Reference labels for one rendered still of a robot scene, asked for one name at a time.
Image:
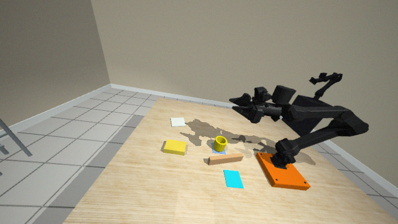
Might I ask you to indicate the yellow rectangular block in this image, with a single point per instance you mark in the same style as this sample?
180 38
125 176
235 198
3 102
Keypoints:
175 147

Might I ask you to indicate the tan wooden bar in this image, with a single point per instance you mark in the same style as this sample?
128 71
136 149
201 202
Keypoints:
213 160

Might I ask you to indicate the yellow cup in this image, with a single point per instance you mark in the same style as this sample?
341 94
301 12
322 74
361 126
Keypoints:
220 143

